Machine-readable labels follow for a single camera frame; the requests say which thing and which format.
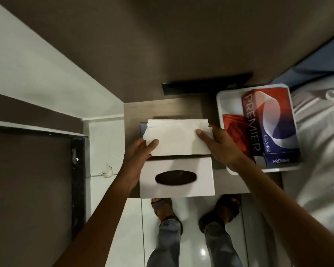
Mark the person's brown sandal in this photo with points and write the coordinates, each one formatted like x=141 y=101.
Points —
x=221 y=209
x=162 y=208

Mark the red and blue tissue box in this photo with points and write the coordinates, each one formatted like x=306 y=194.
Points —
x=278 y=122

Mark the person's right leg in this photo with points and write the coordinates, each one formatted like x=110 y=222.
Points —
x=220 y=244

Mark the red plastic packet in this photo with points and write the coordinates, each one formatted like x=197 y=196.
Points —
x=235 y=125

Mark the person's right brown sandal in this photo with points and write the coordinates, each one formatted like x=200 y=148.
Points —
x=221 y=209

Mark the brown wooden nightstand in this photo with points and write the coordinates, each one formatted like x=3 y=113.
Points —
x=161 y=108

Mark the person's right thumb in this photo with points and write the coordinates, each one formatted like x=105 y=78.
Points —
x=205 y=138

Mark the blue pillow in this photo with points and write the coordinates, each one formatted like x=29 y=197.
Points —
x=322 y=58

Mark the white tissue stack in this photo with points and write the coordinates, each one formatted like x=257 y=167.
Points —
x=175 y=137

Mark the white plastic tray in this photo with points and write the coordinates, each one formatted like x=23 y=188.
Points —
x=229 y=102

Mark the dark brown door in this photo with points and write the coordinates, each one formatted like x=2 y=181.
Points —
x=27 y=180

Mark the white bed sheet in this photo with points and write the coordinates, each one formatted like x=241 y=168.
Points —
x=320 y=152

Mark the black wall ledge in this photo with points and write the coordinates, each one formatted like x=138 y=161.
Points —
x=206 y=83

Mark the person's left brown sandal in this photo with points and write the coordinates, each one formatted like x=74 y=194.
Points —
x=162 y=208

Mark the white tissue box lid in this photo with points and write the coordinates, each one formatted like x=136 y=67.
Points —
x=181 y=166

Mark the person's right hand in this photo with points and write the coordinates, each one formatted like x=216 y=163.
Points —
x=225 y=148

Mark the person's left hand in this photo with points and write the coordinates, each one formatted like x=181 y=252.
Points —
x=135 y=161

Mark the person's left forearm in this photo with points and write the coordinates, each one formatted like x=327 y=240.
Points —
x=100 y=225

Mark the person's left leg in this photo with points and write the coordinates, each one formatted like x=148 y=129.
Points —
x=167 y=244

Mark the white crumpled scrap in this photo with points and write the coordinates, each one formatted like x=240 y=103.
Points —
x=107 y=172

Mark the person's right forearm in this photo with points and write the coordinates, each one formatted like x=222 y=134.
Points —
x=284 y=216

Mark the person's leg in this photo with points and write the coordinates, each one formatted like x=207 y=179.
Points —
x=167 y=244
x=220 y=244

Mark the person's left thumb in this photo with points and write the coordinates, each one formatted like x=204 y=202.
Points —
x=151 y=146

